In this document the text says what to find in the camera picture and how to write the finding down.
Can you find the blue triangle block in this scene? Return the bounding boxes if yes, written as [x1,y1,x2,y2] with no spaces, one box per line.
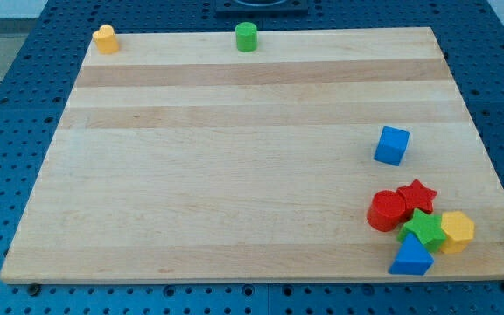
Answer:
[388,233,434,276]

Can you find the wooden board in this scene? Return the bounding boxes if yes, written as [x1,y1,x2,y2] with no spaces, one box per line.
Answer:
[0,27,504,284]

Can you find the green cylinder block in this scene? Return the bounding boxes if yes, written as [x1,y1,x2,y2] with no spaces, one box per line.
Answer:
[234,22,258,53]

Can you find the blue cube block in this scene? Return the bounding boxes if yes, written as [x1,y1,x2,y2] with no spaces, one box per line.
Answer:
[374,126,410,166]

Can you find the red cylinder block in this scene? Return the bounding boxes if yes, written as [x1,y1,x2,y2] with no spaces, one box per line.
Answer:
[367,190,406,232]

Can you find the red star block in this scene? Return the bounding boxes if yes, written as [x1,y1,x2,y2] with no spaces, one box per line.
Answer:
[396,179,438,218]

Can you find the yellow heart block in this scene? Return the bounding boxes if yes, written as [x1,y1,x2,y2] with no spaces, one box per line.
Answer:
[92,24,120,54]

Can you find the green star block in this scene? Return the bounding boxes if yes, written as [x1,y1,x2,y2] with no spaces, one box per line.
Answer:
[397,208,446,253]

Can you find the yellow hexagon block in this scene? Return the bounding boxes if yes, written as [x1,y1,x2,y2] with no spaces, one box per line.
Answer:
[439,211,475,254]

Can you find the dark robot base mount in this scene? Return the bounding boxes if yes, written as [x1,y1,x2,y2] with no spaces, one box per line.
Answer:
[213,0,309,14]

